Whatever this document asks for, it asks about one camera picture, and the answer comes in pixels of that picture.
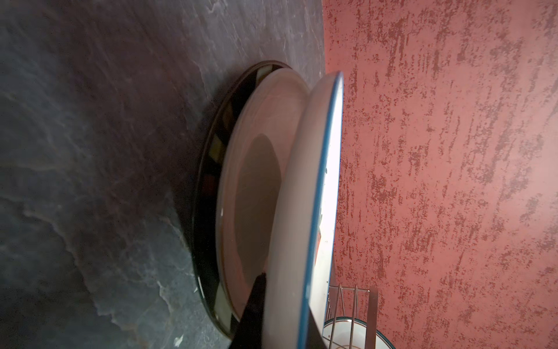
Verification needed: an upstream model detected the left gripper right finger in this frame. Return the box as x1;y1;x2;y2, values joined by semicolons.
305;309;326;349

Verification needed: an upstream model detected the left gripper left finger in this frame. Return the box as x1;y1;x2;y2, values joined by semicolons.
229;273;267;349

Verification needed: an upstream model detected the watermelon print white plate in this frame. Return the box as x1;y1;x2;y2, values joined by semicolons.
262;71;344;348

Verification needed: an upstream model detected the dark rimmed patterned plate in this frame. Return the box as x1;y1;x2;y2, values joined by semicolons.
190;60;289;339

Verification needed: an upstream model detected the white leaf pattern plate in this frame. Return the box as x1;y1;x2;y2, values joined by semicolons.
215;68;310;318

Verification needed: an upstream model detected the orange sunburst plate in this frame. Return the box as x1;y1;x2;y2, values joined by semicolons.
321;316;397;349

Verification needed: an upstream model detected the metal wire dish rack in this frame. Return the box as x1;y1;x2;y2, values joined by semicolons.
325;285;379;348

